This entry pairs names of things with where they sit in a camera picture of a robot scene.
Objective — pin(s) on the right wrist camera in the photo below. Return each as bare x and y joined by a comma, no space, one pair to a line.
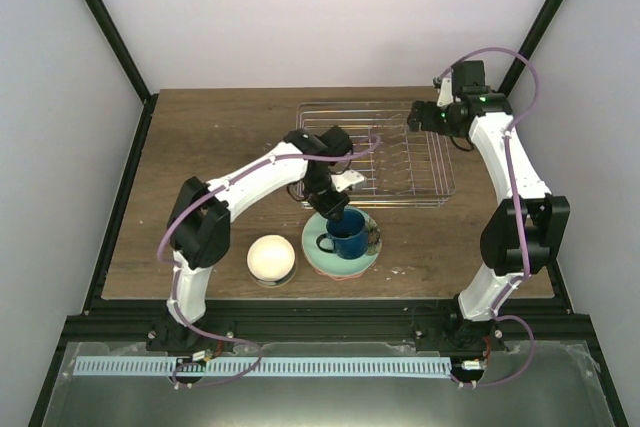
444,90

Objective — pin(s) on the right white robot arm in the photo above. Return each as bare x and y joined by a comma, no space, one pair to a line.
526,230

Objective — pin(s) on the black aluminium frame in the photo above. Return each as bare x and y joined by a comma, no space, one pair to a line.
324,321

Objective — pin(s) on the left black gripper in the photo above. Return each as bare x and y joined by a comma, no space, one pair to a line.
325,207

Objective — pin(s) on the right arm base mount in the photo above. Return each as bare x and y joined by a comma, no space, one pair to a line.
454,335

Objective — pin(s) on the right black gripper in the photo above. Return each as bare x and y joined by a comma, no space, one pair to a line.
414,118

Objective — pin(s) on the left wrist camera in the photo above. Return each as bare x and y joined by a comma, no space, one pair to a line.
347,180

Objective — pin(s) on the white upturned bowl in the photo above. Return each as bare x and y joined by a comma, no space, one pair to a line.
270,252

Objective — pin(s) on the orange scalloped plate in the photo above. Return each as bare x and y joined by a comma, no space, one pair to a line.
340,277

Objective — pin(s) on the light blue slotted strip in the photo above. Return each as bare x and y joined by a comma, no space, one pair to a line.
401,367

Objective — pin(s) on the wire dish rack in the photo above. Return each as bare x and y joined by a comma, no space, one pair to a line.
408,169

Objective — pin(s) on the teal flower plate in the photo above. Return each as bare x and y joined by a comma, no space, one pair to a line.
331,263

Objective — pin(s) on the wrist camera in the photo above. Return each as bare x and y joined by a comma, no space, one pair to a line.
444,90
347,180

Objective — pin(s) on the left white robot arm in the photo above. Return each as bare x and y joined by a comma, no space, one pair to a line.
199,226

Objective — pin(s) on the blue enamel mug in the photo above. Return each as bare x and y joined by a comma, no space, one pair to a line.
347,238

